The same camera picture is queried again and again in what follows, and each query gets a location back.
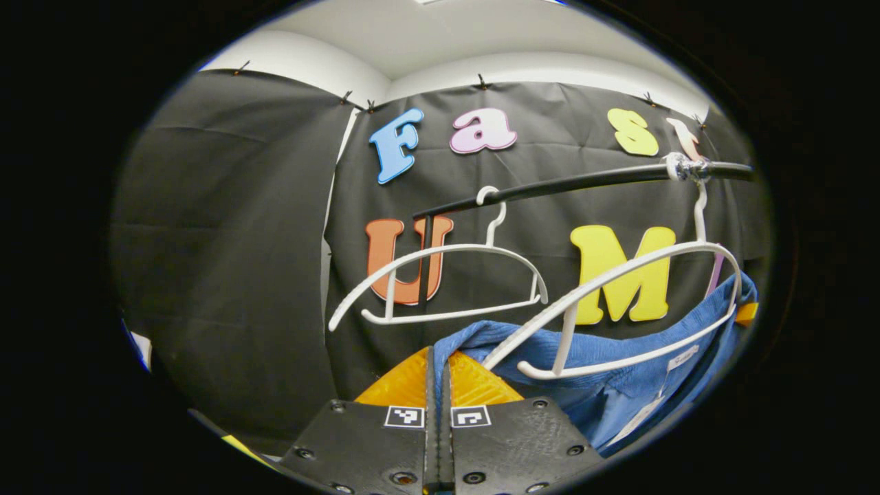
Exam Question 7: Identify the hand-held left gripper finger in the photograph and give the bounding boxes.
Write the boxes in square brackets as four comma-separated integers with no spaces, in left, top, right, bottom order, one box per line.
[278,347,441,495]
[440,351,606,495]

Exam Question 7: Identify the white hanger with hook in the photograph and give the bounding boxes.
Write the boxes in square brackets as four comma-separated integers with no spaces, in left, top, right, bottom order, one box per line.
[481,153,743,381]

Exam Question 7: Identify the blue jacket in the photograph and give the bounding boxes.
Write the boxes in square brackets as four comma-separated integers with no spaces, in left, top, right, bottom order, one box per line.
[433,272,759,456]

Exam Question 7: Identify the white plain hanger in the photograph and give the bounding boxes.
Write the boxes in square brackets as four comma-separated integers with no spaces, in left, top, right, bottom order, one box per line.
[329,186,549,332]

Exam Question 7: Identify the black metal clothes rack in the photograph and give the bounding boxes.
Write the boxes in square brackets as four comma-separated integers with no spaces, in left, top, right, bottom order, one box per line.
[412,159,755,307]

